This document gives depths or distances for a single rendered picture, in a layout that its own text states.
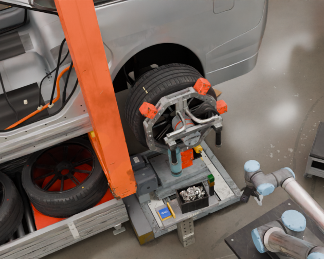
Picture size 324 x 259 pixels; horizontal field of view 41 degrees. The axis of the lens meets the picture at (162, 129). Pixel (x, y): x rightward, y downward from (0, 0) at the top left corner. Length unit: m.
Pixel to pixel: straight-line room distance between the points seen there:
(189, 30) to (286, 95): 1.80
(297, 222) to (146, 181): 1.18
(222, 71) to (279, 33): 2.12
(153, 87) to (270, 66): 2.29
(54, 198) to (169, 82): 1.20
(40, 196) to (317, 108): 2.74
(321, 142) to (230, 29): 1.20
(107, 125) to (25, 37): 2.12
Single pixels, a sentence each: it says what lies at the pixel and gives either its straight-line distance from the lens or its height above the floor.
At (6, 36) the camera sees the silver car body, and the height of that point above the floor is 0.80.
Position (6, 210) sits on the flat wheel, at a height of 0.50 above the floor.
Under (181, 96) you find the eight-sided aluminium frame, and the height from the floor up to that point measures 1.12.
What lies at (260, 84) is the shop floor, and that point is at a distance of 4.75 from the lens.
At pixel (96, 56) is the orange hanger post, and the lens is 2.31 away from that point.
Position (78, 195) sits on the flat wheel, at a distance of 3.28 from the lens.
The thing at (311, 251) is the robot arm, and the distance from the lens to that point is 2.35.
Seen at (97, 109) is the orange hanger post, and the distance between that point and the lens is 2.51.
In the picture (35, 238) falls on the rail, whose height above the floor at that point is 0.37.
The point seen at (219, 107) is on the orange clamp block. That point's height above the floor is 0.88.
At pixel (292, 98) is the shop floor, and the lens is 4.60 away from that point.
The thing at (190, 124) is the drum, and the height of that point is 0.92.
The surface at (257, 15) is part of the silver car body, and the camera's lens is 3.41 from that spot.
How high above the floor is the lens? 3.03
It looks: 45 degrees down
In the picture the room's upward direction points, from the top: 8 degrees counter-clockwise
